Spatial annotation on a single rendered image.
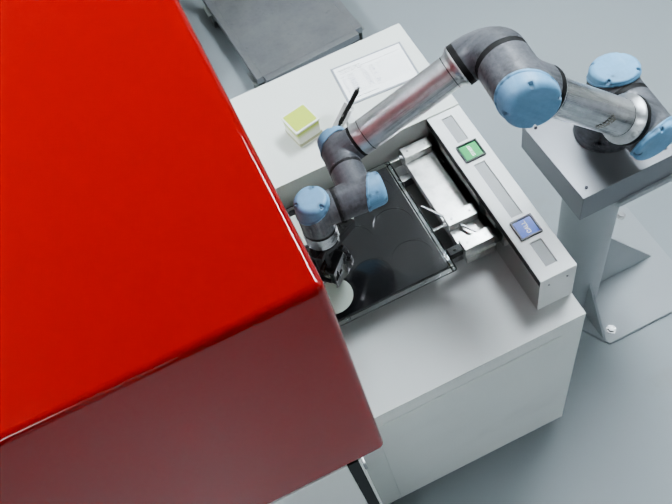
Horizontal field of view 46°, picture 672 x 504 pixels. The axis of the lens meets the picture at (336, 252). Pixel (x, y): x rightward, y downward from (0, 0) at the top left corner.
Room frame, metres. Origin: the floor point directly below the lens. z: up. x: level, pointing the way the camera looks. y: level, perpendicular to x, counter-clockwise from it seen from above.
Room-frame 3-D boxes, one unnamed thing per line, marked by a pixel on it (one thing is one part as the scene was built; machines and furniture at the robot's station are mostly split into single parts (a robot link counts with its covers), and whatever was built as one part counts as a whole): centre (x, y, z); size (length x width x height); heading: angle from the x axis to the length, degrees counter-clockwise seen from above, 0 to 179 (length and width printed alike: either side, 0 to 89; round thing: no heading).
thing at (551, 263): (1.04, -0.42, 0.89); 0.55 x 0.09 x 0.14; 9
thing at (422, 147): (1.27, -0.28, 0.89); 0.08 x 0.03 x 0.03; 99
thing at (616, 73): (1.14, -0.74, 1.08); 0.13 x 0.12 x 0.14; 4
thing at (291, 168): (1.45, -0.09, 0.89); 0.62 x 0.35 x 0.14; 99
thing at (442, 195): (1.11, -0.31, 0.87); 0.36 x 0.08 x 0.03; 9
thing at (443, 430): (1.15, -0.14, 0.41); 0.96 x 0.64 x 0.82; 9
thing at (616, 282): (1.16, -0.85, 0.41); 0.51 x 0.44 x 0.82; 99
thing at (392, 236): (1.05, -0.05, 0.90); 0.34 x 0.34 x 0.01; 9
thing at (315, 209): (0.96, 0.01, 1.21); 0.09 x 0.08 x 0.11; 94
